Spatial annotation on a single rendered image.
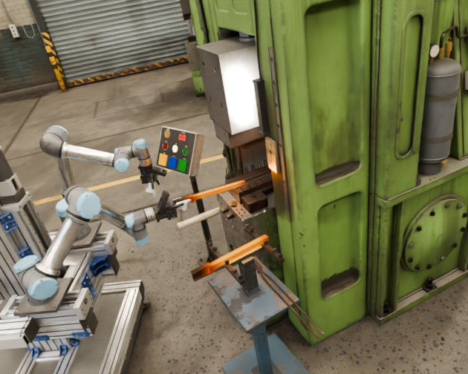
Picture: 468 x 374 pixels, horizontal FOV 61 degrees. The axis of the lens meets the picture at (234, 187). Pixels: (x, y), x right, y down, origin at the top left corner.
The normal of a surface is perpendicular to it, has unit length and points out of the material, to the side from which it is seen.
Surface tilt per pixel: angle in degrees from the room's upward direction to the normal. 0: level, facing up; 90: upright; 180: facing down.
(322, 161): 89
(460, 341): 0
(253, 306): 0
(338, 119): 89
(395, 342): 0
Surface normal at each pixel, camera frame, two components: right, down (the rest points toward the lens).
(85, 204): 0.74, 0.17
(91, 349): -0.15, -0.84
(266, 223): 0.42, 0.41
